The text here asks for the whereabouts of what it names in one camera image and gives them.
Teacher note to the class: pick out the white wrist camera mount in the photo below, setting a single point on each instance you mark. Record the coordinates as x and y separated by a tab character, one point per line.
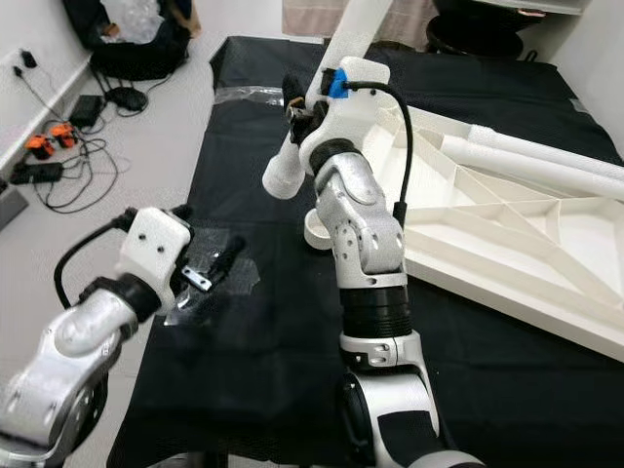
356	122
154	253

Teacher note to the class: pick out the black wok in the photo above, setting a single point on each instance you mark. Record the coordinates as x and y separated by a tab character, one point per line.
478	34

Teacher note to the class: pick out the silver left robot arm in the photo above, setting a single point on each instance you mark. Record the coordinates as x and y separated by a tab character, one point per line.
68	351

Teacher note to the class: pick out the black power adapter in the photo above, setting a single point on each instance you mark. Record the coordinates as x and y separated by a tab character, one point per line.
86	110

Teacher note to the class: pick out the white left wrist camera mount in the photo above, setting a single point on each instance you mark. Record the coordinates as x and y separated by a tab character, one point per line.
154	253

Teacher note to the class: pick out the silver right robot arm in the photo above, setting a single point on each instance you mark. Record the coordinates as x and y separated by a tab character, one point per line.
366	234

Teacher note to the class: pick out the orange black device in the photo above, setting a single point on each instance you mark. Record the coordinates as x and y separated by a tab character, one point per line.
64	135
40	148

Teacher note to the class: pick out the black round device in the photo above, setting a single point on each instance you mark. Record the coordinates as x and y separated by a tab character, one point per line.
127	99

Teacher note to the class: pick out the beige wicker basket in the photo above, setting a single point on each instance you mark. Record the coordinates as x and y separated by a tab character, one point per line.
312	21

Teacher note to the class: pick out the grey box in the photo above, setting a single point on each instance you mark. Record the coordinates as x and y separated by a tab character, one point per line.
12	205

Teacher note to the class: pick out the clear tape strip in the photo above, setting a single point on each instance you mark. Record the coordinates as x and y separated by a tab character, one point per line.
249	96

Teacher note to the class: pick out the black power strip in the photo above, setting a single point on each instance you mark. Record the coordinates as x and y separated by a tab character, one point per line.
36	172

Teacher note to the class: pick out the white plastic children table top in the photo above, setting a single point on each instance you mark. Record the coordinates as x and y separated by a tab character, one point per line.
526	244

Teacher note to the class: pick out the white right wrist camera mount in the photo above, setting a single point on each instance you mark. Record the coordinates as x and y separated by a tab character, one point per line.
356	122

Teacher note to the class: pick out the clear plastic bag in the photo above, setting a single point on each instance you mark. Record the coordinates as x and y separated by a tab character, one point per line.
132	18

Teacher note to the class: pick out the black tablecloth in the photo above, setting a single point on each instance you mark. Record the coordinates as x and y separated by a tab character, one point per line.
253	390

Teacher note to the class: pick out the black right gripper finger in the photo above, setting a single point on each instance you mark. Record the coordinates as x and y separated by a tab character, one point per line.
293	95

